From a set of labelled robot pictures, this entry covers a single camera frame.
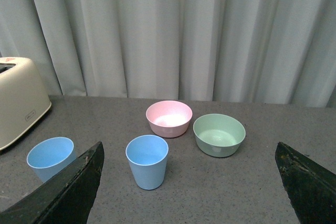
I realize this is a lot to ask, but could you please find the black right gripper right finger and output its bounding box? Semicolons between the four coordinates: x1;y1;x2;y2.
275;142;335;223

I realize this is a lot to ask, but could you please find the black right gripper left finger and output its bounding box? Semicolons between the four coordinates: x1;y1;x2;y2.
1;142;104;223

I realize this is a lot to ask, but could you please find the light blue plastic cup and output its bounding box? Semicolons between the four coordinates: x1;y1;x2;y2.
125;135;169;190

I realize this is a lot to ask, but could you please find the cream white toaster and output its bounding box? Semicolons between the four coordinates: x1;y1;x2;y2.
1;57;51;150

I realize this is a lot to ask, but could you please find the green plastic bowl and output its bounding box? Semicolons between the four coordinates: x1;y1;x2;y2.
193;113;246;158

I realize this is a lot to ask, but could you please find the pink plastic bowl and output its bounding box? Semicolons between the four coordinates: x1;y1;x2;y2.
145;100;193;138

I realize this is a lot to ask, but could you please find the grey curtain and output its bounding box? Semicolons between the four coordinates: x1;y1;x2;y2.
1;0;335;107

